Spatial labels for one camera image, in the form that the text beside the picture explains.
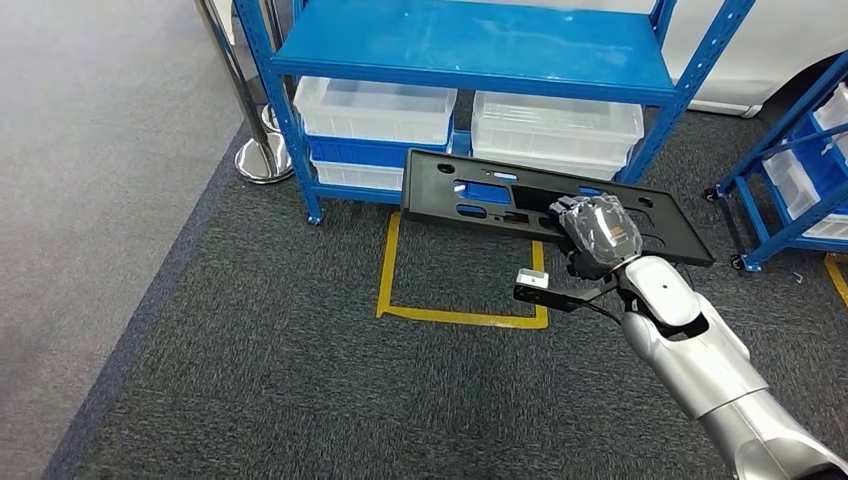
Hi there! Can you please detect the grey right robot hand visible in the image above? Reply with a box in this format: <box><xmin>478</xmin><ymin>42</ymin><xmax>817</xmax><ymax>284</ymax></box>
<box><xmin>548</xmin><ymin>193</ymin><xmax>645</xmax><ymax>281</ymax></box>

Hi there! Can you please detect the black plastic plate bracket part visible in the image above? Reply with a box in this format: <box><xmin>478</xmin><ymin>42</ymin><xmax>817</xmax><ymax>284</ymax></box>
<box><xmin>400</xmin><ymin>148</ymin><xmax>717</xmax><ymax>269</ymax></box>

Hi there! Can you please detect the blue metal shelf rack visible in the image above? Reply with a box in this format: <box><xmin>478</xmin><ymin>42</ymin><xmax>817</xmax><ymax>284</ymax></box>
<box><xmin>231</xmin><ymin>0</ymin><xmax>758</xmax><ymax>227</ymax></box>

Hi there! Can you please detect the blue wheeled bin rack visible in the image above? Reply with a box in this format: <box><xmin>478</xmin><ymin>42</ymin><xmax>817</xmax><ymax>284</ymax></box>
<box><xmin>703</xmin><ymin>51</ymin><xmax>848</xmax><ymax>273</ymax></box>

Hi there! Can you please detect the yellow floor tape square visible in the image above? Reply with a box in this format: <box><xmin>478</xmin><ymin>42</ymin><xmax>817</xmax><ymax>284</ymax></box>
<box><xmin>376</xmin><ymin>210</ymin><xmax>550</xmax><ymax>331</ymax></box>
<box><xmin>823</xmin><ymin>253</ymin><xmax>848</xmax><ymax>309</ymax></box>

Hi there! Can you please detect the white car with red stripe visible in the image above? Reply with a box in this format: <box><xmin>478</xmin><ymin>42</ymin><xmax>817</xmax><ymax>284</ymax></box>
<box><xmin>463</xmin><ymin>0</ymin><xmax>848</xmax><ymax>119</ymax></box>

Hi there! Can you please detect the clear white plastic bin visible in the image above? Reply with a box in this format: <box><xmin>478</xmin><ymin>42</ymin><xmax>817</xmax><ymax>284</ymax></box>
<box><xmin>293</xmin><ymin>76</ymin><xmax>458</xmax><ymax>147</ymax></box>

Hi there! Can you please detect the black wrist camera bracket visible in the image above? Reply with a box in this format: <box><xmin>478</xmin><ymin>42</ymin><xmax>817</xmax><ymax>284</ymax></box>
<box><xmin>513</xmin><ymin>278</ymin><xmax>627</xmax><ymax>314</ymax></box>

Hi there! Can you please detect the chrome stanchion post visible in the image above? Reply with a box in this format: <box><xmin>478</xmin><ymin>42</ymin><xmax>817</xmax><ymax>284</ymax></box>
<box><xmin>195</xmin><ymin>0</ymin><xmax>294</xmax><ymax>185</ymax></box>
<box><xmin>258</xmin><ymin>0</ymin><xmax>293</xmax><ymax>134</ymax></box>

